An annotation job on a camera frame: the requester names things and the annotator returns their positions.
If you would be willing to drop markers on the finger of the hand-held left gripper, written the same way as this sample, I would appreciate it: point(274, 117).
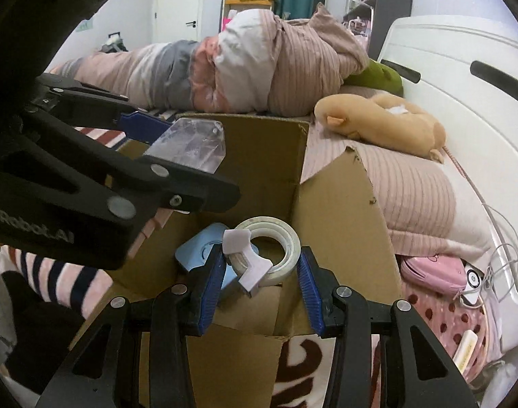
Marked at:
point(144, 126)
point(178, 185)

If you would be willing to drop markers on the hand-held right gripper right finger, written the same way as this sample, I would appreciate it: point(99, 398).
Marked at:
point(310, 297)

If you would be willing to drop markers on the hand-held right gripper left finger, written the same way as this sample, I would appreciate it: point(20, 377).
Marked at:
point(211, 289)

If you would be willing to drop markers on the clear plastic block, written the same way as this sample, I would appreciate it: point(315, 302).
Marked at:
point(191, 144)

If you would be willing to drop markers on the clear tape roll with cutter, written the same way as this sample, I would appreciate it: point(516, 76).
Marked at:
point(280, 238)

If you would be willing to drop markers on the brown cardboard box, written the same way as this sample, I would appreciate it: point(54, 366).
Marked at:
point(327, 204)

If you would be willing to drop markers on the light blue rounded device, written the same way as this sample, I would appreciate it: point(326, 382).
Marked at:
point(195, 248)

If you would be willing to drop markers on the pink plastic piece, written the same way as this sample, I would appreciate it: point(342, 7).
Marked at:
point(153, 226)

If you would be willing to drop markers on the pink black striped cloth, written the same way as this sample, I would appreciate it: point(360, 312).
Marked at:
point(59, 276)

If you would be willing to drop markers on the brown white printed blanket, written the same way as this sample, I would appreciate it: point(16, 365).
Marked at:
point(305, 369)

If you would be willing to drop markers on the dark cloth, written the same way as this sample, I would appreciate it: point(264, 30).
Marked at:
point(33, 331)

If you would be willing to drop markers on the pink pouch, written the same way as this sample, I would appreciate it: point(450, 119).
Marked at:
point(433, 274)

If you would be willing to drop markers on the white door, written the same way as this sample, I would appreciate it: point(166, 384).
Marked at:
point(178, 4)

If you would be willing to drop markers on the pink polka dot cloth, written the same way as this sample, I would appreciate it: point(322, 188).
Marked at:
point(446, 323)

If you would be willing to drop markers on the pink striped pillow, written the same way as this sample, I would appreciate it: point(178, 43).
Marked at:
point(412, 195)

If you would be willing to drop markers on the rolled pink striped quilt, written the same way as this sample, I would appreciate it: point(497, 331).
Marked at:
point(284, 59)

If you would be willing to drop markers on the wooden cabinet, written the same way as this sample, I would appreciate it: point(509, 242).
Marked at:
point(246, 6)

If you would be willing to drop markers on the cream flat packet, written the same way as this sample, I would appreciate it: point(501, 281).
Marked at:
point(466, 348)

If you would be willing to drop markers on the small white round-lens device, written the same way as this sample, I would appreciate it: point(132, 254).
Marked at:
point(473, 279)

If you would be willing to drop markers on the tan plush toy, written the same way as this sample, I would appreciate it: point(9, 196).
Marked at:
point(382, 123)

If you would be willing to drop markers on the green pillow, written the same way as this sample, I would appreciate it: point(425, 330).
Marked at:
point(375, 76)

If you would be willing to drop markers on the white padded headboard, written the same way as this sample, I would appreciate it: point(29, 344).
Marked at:
point(475, 106)

